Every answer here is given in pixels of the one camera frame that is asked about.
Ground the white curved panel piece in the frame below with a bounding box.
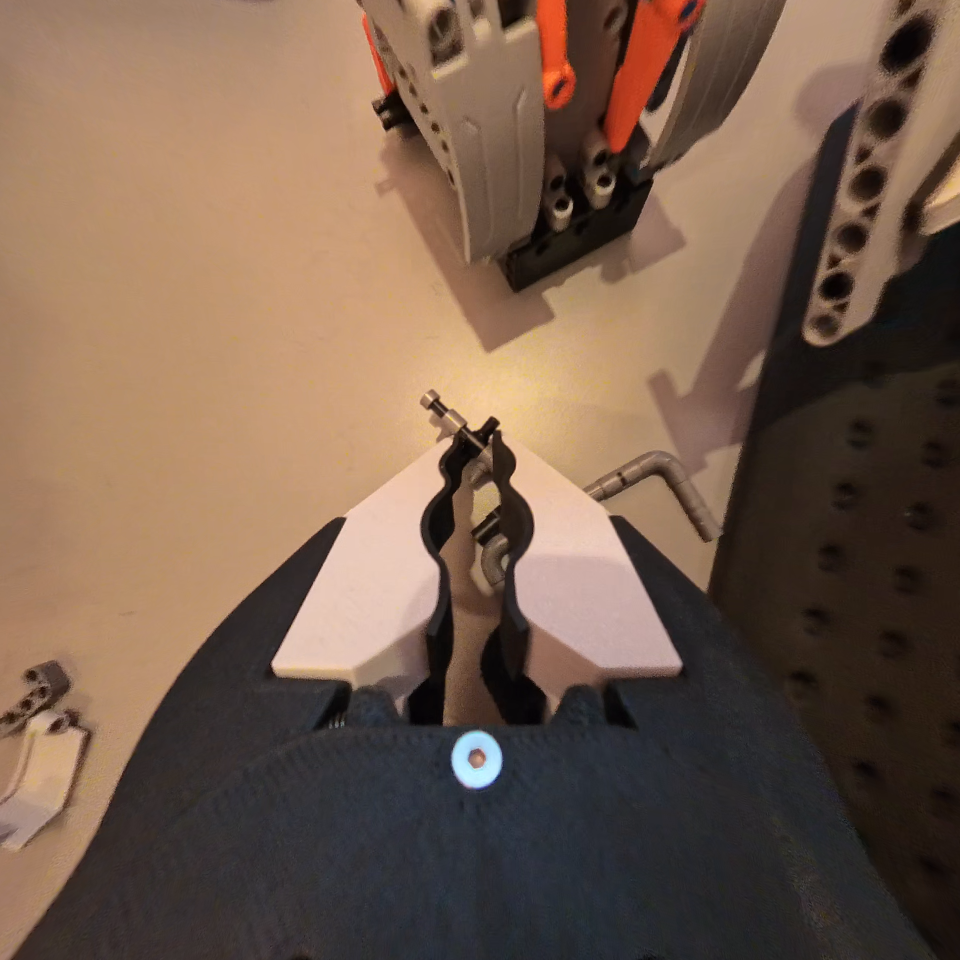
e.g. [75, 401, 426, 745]
[0, 712, 92, 853]

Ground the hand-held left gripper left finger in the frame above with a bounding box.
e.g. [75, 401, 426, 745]
[271, 442, 456, 725]

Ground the dark grey angled beam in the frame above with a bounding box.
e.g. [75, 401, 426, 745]
[0, 660, 73, 741]

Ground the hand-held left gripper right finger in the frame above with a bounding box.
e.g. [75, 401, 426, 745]
[491, 438, 684, 714]

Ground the grey axle connector piece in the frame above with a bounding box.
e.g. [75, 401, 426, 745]
[420, 390, 513, 489]

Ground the black perforated panel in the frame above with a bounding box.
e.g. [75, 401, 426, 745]
[708, 105, 960, 960]

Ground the grey orange brick assembly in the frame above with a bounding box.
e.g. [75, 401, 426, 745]
[360, 0, 789, 295]

